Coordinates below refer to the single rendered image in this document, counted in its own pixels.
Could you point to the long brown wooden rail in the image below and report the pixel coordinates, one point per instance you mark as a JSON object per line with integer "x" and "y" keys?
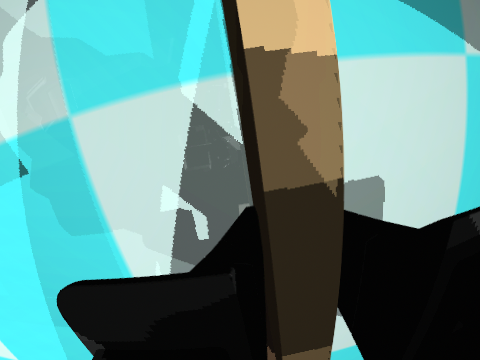
{"x": 284, "y": 60}

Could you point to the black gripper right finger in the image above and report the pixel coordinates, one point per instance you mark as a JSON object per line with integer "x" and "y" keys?
{"x": 392, "y": 278}

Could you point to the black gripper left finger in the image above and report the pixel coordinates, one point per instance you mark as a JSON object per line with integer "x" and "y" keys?
{"x": 220, "y": 303}

